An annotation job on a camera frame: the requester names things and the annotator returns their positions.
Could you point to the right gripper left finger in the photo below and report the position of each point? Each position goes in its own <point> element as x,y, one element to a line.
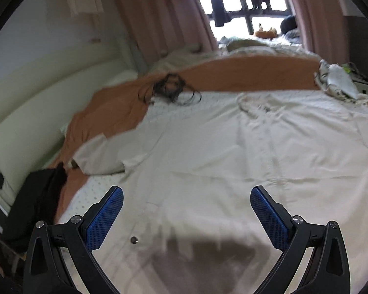
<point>46,271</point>

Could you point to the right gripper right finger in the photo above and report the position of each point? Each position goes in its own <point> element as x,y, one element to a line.
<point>327,270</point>

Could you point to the beige large jacket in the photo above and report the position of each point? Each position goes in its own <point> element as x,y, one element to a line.
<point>187,226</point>

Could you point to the white dotted bed sheet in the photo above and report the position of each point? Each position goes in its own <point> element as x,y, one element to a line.
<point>96,186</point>

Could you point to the black garment at bedside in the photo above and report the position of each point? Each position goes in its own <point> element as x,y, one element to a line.
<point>37,200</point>

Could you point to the orange blanket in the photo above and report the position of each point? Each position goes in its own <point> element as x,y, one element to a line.
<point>121,108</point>

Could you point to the white bedside drawer cabinet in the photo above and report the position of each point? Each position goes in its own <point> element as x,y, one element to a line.
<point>357,77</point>

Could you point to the patterned crumpled cloth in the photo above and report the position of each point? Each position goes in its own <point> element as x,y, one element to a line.
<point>334,81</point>

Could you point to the beige rumpled duvet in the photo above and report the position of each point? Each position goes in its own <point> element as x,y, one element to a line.
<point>193,54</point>

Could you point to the pink left curtain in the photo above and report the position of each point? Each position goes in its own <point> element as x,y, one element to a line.
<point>159,26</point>

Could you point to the pink curtain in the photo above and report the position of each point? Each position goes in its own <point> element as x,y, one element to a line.
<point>159,26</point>
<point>323,28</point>

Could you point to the pink right curtain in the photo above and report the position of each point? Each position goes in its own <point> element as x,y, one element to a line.
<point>323,28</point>

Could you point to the orange plush toy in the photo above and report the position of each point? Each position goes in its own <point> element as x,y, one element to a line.
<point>266,34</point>

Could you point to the dark round cushion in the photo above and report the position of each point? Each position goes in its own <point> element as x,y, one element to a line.
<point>288,24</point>

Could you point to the dark hanging garment left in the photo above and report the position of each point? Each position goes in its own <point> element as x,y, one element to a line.
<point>220,15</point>

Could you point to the black cable bundle device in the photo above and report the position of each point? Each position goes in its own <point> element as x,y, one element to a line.
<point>172,89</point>

